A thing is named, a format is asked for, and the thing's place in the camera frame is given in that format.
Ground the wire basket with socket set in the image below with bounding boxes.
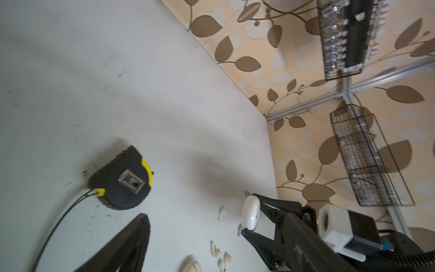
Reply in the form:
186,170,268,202
317,1,385,81

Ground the black yellow tape measure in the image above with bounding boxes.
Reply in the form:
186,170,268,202
88,146,154,210

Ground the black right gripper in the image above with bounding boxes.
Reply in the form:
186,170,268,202
241,194,356,272

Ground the white earbud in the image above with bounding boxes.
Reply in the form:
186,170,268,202
210,241,221,259
217,252,232,272

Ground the white earbud charging case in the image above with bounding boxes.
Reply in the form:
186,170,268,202
241,195,261,231

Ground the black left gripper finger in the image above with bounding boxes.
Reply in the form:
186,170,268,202
77,214,151,272

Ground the empty black wire basket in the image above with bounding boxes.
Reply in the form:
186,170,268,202
330,104,415,207

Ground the black socket set rail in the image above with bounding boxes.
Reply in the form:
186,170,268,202
345,0,373,68

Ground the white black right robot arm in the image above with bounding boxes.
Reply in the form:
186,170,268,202
240,194,435,272

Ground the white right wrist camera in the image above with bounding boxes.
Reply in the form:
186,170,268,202
318,204,394,262

